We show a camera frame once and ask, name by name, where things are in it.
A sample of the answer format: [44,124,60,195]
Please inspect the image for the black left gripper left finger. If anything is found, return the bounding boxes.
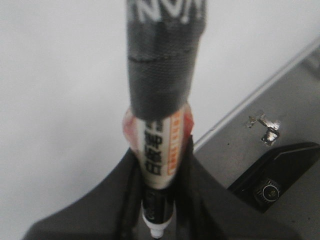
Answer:
[23,149,143,240]

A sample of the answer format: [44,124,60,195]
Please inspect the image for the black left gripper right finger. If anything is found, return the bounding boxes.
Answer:
[173,136,302,240]

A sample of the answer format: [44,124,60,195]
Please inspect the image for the whiteboard marker with black tape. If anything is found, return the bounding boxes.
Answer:
[123,0,207,240]

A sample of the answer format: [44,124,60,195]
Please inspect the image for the white glossy whiteboard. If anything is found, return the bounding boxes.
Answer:
[0,0,320,240]

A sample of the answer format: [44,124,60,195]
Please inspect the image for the black camera mount with lens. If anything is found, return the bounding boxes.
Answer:
[228,142,320,213]

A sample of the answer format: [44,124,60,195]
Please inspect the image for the grey metal bracket plate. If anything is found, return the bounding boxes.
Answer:
[246,110,281,146]

